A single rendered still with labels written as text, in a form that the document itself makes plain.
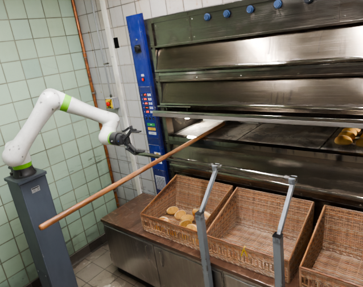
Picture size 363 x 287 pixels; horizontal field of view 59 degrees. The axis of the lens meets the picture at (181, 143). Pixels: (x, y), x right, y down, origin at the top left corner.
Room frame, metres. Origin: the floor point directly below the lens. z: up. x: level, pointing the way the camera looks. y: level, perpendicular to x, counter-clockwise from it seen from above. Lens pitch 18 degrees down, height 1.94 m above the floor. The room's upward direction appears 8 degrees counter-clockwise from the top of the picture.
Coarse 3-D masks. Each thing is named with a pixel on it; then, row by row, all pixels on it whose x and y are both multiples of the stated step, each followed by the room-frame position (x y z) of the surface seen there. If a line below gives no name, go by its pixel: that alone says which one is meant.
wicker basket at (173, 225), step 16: (176, 176) 2.49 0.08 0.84; (160, 192) 2.33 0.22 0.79; (176, 192) 2.46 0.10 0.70; (224, 192) 2.17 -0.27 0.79; (160, 208) 2.31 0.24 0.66; (192, 208) 2.33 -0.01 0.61; (208, 208) 2.23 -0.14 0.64; (144, 224) 2.16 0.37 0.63; (160, 224) 2.02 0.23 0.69; (176, 224) 1.92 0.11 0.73; (208, 224) 1.88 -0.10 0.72; (176, 240) 1.93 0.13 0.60; (192, 240) 1.84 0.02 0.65
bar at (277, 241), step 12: (144, 156) 2.23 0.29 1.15; (156, 156) 2.14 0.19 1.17; (216, 168) 1.80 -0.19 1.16; (228, 168) 1.76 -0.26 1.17; (240, 168) 1.71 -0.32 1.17; (288, 180) 1.51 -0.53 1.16; (288, 192) 1.48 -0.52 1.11; (204, 204) 1.69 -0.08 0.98; (288, 204) 1.44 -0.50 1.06; (204, 228) 1.65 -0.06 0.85; (204, 240) 1.64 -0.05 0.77; (276, 240) 1.33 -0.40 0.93; (204, 252) 1.64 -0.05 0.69; (276, 252) 1.34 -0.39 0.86; (204, 264) 1.65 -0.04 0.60; (276, 264) 1.34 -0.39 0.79; (204, 276) 1.66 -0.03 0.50; (276, 276) 1.34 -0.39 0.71
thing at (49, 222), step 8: (216, 128) 2.52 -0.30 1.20; (200, 136) 2.35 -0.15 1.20; (184, 144) 2.20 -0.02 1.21; (176, 152) 2.11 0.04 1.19; (160, 160) 1.98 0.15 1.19; (144, 168) 1.86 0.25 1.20; (128, 176) 1.77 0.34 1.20; (112, 184) 1.67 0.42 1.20; (120, 184) 1.70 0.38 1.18; (104, 192) 1.61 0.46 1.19; (88, 200) 1.53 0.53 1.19; (72, 208) 1.46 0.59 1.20; (56, 216) 1.40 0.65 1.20; (64, 216) 1.42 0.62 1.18; (40, 224) 1.34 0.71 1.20; (48, 224) 1.35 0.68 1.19
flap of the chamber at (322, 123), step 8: (232, 120) 1.98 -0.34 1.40; (240, 120) 1.94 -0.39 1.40; (248, 120) 1.90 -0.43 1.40; (256, 120) 1.87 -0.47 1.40; (264, 120) 1.84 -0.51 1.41; (272, 120) 1.80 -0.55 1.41; (280, 120) 1.77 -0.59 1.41; (288, 120) 1.74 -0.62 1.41; (296, 120) 1.71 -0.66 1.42; (360, 128) 1.50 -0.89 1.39
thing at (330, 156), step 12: (204, 144) 2.32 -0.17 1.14; (216, 144) 2.25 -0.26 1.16; (228, 144) 2.18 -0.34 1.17; (240, 144) 2.12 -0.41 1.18; (252, 144) 2.07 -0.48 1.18; (264, 144) 2.04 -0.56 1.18; (312, 156) 1.79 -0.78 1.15; (324, 156) 1.75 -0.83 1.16; (336, 156) 1.71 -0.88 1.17; (348, 156) 1.66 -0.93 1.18; (360, 156) 1.63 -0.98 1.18
